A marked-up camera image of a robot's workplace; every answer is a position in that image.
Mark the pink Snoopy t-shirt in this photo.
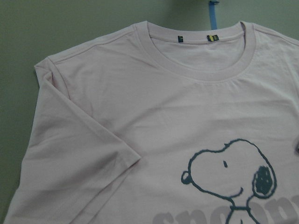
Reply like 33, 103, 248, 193
5, 21, 299, 224

